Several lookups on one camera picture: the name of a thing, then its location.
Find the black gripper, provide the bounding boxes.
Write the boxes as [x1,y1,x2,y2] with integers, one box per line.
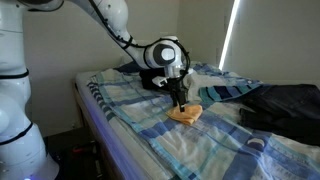
[167,74,188,113]

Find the yellow towel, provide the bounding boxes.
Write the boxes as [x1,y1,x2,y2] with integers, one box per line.
[165,103,204,126]

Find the white crumpled cloth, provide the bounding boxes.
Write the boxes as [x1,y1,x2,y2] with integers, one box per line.
[184,70,216,102]

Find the black folded garment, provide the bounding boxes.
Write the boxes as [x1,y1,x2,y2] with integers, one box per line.
[138,68,175,92]

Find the teal navy striped cloth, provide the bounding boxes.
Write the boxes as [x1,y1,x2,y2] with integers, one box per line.
[198,83,263,103]

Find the blue plaid bed cover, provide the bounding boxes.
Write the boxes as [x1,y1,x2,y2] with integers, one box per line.
[87,62,320,180]

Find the dark blue pillow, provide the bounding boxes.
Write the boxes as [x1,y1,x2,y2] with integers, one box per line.
[114,61,145,75]

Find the dark denim trousers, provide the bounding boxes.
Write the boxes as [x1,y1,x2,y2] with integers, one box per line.
[238,83,320,147]

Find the wooden bed frame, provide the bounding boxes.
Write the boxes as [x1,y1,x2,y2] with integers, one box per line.
[73,83,118,180]

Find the red handled clamp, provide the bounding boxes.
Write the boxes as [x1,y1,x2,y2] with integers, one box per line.
[72,144,92,155]

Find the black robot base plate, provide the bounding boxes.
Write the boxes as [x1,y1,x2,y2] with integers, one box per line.
[43,128,104,180]

